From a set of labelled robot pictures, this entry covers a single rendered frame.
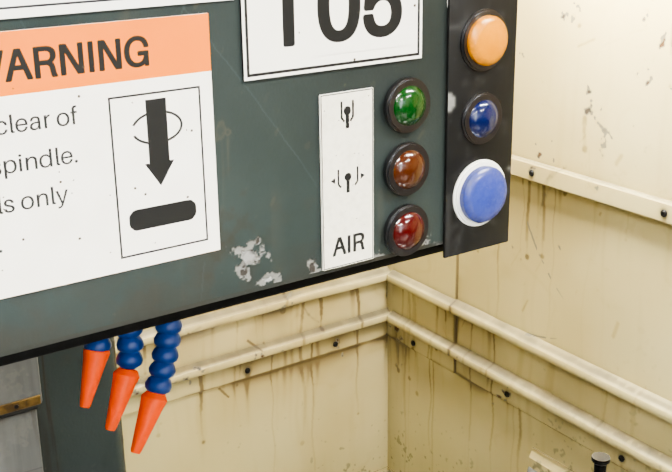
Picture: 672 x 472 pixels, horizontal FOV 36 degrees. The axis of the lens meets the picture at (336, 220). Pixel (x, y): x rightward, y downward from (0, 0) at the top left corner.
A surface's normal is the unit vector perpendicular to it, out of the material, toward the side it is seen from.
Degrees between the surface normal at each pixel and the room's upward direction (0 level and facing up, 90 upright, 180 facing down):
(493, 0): 90
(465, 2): 90
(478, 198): 90
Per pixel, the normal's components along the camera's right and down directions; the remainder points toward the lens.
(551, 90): -0.83, 0.18
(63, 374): 0.56, 0.25
